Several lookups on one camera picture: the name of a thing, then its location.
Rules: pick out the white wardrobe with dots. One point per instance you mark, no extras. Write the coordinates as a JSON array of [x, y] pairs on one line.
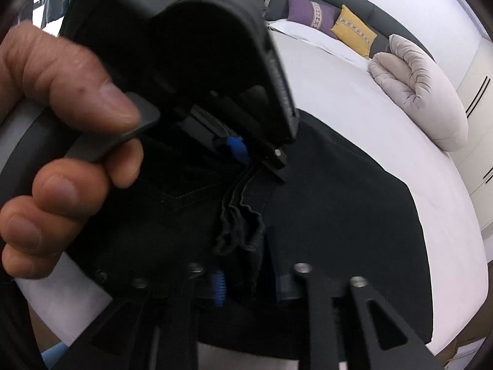
[[479, 131]]

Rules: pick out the white flat pillow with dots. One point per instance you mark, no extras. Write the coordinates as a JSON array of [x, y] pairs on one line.
[[308, 36]]

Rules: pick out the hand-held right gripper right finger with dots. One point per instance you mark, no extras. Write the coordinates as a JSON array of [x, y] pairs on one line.
[[312, 300]]

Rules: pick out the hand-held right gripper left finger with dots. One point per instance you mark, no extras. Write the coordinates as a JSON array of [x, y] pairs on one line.
[[218, 289]]

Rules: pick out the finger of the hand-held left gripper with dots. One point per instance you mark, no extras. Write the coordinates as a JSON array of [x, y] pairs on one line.
[[235, 148], [269, 158]]

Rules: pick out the yellow patterned cushion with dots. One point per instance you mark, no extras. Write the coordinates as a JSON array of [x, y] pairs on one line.
[[354, 32]]

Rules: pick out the person's left hand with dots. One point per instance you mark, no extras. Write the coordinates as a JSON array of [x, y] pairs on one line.
[[50, 73]]

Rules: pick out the purple patterned cushion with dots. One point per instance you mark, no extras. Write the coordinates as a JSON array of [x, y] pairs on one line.
[[308, 13]]

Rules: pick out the bed with grey headboard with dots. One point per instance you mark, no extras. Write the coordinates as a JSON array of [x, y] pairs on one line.
[[346, 96]]

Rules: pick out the folded cream duvet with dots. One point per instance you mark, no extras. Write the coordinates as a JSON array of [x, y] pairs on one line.
[[423, 92]]

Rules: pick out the black pants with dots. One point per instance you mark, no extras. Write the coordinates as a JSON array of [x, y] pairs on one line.
[[339, 208]]

